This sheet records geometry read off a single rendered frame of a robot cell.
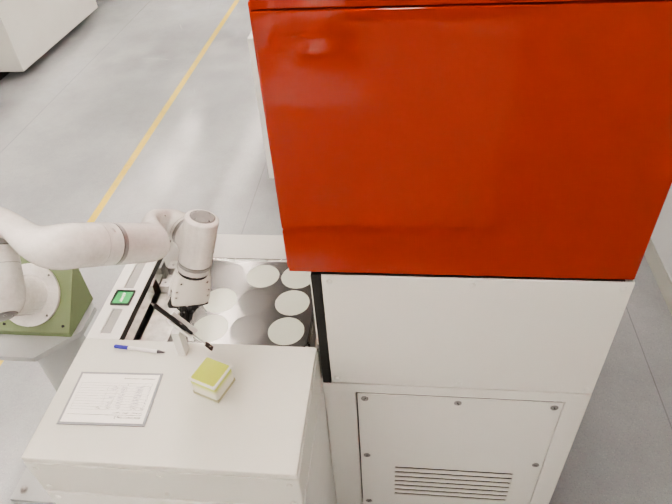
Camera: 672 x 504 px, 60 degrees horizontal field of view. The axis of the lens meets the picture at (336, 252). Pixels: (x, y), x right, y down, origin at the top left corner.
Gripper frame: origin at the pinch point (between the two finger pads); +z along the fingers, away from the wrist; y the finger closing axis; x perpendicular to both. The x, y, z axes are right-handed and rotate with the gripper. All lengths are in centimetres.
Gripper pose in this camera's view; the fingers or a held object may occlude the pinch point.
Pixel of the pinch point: (186, 316)
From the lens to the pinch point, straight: 162.7
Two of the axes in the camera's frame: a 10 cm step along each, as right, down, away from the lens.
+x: 4.5, 5.7, -6.9
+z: -2.6, 8.2, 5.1
